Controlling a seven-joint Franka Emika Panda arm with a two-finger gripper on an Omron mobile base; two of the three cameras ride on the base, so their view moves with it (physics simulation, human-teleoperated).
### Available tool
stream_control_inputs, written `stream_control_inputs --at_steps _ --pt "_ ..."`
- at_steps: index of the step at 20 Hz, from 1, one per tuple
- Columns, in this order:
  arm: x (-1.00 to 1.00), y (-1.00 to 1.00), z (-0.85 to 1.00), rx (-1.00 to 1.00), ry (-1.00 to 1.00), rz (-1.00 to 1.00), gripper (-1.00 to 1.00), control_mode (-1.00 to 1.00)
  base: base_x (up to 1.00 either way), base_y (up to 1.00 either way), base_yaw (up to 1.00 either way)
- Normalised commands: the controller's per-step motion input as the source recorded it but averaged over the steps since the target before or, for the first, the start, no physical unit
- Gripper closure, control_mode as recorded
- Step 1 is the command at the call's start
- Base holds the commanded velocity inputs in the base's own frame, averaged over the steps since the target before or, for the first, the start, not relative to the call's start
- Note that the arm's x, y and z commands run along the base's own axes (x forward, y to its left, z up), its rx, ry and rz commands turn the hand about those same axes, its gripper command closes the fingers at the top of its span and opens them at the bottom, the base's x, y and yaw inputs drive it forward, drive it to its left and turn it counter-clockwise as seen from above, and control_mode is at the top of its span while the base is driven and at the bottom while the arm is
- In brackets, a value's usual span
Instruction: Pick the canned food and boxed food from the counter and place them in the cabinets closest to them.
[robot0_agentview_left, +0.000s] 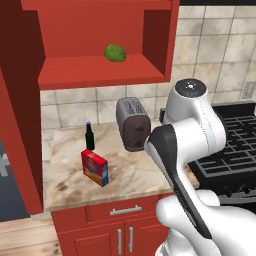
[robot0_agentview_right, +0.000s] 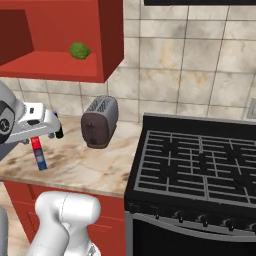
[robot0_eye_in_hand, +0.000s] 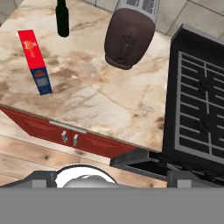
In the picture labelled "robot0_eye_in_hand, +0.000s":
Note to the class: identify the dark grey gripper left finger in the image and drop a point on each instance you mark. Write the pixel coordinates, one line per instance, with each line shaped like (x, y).
(40, 176)

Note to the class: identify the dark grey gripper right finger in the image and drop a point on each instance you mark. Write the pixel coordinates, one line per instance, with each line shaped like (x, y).
(182, 176)

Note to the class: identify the red and blue food box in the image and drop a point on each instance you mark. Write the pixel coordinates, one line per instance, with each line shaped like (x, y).
(35, 61)

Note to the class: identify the white round object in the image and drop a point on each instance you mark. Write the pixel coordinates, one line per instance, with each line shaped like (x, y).
(84, 176)

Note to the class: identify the red cupboard door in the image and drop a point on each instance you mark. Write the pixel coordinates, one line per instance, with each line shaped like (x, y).
(38, 127)
(102, 145)

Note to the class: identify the black hob with grey grates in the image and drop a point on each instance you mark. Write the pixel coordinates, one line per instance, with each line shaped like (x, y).
(195, 96)

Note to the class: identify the brown toaster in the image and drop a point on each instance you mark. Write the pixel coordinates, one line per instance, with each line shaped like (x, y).
(128, 38)

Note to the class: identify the dark green bottle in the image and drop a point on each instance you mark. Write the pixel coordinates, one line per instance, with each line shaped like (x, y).
(62, 20)

